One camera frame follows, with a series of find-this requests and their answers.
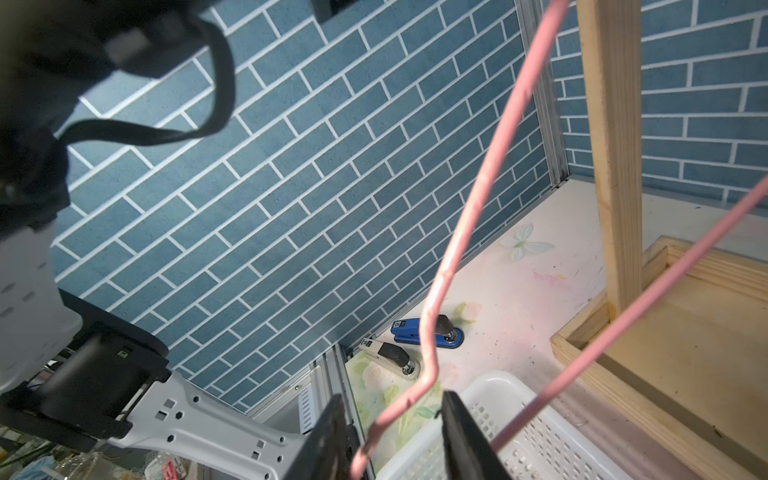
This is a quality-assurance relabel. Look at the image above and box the white stapler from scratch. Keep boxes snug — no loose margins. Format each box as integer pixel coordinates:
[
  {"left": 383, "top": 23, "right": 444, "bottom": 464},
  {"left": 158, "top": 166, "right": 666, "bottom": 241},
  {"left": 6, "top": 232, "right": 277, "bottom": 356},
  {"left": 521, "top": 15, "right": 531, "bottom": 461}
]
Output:
[{"left": 359, "top": 338, "right": 420, "bottom": 381}]

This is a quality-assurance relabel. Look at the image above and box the aluminium corner post left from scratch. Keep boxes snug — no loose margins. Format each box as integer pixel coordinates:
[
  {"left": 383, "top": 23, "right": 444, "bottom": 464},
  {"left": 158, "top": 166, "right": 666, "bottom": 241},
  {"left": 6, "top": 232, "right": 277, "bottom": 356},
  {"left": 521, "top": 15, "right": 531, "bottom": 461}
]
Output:
[{"left": 515, "top": 0, "right": 569, "bottom": 188}]

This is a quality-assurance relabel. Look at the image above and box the white plastic basket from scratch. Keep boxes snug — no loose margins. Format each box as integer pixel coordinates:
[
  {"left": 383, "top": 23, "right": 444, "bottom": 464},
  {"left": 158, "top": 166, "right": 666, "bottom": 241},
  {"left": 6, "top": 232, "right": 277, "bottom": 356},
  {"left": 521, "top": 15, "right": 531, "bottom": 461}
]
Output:
[{"left": 376, "top": 371, "right": 629, "bottom": 479}]

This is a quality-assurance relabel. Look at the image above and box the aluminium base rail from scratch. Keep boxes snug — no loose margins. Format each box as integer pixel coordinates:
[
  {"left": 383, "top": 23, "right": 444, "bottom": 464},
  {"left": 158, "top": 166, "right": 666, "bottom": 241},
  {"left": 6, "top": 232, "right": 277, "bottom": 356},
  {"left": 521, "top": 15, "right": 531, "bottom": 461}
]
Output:
[{"left": 245, "top": 344, "right": 361, "bottom": 480}]

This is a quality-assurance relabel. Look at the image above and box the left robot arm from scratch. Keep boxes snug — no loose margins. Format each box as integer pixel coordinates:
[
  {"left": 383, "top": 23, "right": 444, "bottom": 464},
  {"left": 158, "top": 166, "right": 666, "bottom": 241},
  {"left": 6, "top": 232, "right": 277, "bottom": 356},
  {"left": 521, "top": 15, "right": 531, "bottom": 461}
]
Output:
[{"left": 1, "top": 1, "right": 334, "bottom": 407}]

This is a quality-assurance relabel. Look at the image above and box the blue stapler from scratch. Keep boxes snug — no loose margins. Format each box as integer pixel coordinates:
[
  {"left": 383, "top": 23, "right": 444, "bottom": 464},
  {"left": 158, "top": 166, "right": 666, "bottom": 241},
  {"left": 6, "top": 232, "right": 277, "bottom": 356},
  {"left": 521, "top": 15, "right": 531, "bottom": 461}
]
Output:
[{"left": 390, "top": 314, "right": 465, "bottom": 350}]

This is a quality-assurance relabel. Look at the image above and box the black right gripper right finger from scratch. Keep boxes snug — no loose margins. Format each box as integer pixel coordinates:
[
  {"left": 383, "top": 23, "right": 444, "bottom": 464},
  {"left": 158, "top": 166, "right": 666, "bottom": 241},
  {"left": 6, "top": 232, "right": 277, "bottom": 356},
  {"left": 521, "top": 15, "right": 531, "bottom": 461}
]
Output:
[{"left": 440, "top": 391, "right": 510, "bottom": 480}]

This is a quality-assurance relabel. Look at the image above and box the wooden clothes rack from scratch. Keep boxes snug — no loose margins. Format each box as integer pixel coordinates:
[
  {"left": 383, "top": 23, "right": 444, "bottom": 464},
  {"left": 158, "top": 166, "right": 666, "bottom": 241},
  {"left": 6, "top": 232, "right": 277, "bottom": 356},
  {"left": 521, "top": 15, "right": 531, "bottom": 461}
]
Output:
[{"left": 552, "top": 1, "right": 767, "bottom": 479}]

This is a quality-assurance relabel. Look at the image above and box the pink wire hanger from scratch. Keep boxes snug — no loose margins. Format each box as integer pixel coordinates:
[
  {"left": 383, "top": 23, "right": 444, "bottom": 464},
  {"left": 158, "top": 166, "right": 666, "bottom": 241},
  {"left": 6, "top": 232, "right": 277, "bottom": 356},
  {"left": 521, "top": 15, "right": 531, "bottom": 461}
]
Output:
[{"left": 348, "top": 1, "right": 767, "bottom": 479}]

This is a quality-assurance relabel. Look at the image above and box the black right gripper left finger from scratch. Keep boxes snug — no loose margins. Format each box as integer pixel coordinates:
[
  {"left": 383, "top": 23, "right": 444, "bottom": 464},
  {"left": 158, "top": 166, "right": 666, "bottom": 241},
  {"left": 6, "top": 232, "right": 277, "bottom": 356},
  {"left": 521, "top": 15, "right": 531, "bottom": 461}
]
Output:
[{"left": 284, "top": 394, "right": 350, "bottom": 480}]

